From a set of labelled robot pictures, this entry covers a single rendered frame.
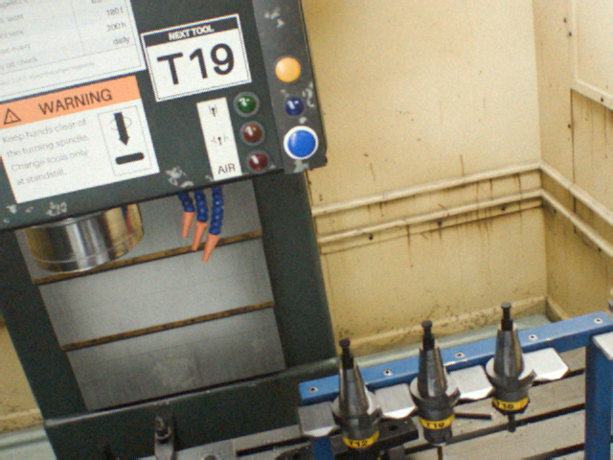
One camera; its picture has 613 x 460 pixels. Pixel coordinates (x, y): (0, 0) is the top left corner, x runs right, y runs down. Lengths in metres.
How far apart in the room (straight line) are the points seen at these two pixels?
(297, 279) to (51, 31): 0.99
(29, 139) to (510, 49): 1.41
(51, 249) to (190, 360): 0.74
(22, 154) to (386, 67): 1.22
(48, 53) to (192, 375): 1.05
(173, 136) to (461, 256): 1.43
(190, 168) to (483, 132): 1.30
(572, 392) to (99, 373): 0.98
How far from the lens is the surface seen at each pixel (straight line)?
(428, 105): 1.95
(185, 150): 0.81
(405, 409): 1.05
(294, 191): 1.56
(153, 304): 1.61
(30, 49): 0.80
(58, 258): 1.01
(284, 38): 0.78
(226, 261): 1.57
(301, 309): 1.68
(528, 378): 1.08
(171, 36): 0.78
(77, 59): 0.79
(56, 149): 0.82
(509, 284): 2.23
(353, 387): 1.02
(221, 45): 0.78
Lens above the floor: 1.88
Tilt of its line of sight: 25 degrees down
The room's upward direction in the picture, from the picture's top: 10 degrees counter-clockwise
